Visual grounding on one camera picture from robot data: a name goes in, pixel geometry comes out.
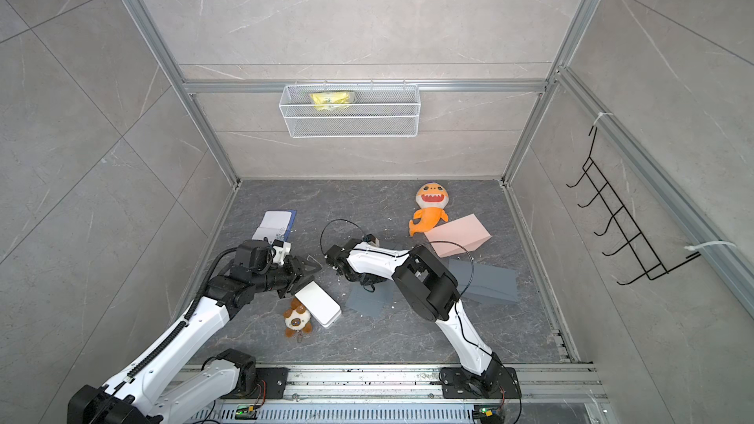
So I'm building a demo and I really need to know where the white blue bordered letter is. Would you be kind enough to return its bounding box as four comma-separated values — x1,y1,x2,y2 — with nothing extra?
253,210,296,243

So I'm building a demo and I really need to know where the grey envelope front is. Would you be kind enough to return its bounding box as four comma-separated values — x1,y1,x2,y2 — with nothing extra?
449,259,520,304

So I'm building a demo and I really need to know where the grey envelope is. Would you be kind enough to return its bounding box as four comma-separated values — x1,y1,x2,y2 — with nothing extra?
346,282,395,318
449,259,520,304

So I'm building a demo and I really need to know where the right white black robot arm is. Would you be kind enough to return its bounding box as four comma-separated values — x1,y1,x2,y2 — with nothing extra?
324,238,522,400

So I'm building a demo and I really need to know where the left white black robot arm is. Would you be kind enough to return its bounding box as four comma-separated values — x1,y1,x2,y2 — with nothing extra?
66,241,321,423

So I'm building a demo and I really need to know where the grey envelope under pink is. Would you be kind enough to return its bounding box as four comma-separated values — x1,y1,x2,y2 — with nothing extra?
346,282,395,318

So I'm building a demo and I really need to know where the white rectangular box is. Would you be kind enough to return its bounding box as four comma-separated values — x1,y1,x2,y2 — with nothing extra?
295,281,342,329

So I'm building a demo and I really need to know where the brown white dog plush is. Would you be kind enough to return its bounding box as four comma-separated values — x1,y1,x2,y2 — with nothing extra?
284,298,313,338

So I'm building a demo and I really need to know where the orange shark plush toy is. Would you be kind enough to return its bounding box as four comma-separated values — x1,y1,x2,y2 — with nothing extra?
408,183,450,237

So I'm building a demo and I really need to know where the yellow packet in basket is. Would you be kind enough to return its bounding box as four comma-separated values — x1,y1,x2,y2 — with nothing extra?
309,91,355,112

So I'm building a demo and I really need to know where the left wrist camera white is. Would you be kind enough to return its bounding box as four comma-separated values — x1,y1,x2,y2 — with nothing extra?
271,239,292,266

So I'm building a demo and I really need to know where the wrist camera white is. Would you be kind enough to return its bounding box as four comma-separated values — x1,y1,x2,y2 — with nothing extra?
271,239,292,266
362,234,380,247

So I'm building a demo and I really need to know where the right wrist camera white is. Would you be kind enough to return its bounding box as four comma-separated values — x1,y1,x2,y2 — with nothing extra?
362,234,380,247

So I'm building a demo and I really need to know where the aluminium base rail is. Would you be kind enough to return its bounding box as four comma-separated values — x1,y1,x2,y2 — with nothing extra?
114,363,611,424

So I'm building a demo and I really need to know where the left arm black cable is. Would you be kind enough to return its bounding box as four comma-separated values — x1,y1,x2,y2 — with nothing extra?
181,245,240,322

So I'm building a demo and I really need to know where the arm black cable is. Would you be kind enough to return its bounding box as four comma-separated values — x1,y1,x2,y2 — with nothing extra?
319,218,524,424
181,245,240,322

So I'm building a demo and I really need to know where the white wire mesh basket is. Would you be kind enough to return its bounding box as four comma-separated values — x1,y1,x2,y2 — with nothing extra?
279,84,421,139

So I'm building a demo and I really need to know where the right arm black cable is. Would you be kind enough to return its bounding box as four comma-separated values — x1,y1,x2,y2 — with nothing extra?
319,218,524,424

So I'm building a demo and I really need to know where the black wire hook rack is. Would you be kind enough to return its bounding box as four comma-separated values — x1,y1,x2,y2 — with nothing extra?
565,127,701,287

